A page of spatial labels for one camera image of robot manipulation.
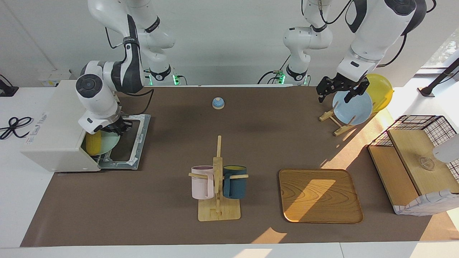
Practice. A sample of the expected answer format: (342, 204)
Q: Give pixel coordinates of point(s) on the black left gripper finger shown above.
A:
(358, 91)
(322, 87)

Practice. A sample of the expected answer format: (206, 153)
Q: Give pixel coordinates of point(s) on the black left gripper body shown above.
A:
(340, 83)

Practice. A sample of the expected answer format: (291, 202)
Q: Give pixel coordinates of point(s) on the wooden step shelf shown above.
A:
(405, 154)

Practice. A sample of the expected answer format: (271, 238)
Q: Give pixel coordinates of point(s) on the dark blue mug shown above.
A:
(235, 186)

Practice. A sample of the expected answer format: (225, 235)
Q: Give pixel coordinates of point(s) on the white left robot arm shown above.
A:
(373, 32)

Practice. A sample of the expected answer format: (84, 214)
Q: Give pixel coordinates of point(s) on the yellow plate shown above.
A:
(382, 89)

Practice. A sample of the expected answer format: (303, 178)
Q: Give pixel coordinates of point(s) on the wooden serving tray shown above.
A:
(319, 197)

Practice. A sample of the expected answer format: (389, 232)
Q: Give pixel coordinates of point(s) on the white toaster oven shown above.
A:
(53, 132)

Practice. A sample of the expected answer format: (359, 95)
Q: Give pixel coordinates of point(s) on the small blue bell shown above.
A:
(218, 103)

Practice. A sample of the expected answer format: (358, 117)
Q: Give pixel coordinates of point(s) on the brown table mat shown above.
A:
(143, 208)

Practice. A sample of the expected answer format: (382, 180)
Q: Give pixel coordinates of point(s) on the black desk stand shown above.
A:
(439, 77)

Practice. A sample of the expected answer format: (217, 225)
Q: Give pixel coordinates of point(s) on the wooden mug tree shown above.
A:
(218, 213)

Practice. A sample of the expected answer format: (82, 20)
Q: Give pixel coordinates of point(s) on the small clear glass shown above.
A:
(426, 163)

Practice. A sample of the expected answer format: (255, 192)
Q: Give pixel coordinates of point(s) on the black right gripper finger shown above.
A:
(120, 132)
(127, 125)

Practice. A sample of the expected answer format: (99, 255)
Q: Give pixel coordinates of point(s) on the black clamp mount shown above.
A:
(7, 89)

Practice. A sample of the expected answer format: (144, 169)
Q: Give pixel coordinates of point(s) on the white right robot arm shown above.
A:
(96, 93)

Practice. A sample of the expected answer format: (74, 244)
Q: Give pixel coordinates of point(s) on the yellow corn cob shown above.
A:
(93, 143)

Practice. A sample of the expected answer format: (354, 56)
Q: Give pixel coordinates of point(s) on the pale green plate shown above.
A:
(109, 143)

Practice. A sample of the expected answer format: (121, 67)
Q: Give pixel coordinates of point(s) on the light blue plate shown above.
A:
(353, 109)

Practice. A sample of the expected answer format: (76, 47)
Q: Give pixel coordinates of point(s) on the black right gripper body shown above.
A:
(115, 124)

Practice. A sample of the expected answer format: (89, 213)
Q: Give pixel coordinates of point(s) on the wooden plate rack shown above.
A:
(340, 129)

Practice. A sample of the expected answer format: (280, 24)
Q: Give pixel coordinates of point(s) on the pink mug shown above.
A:
(201, 184)

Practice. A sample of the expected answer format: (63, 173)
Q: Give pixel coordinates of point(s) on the white wall box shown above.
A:
(53, 77)

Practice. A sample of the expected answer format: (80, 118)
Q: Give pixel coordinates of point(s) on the white blurry object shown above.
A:
(448, 150)

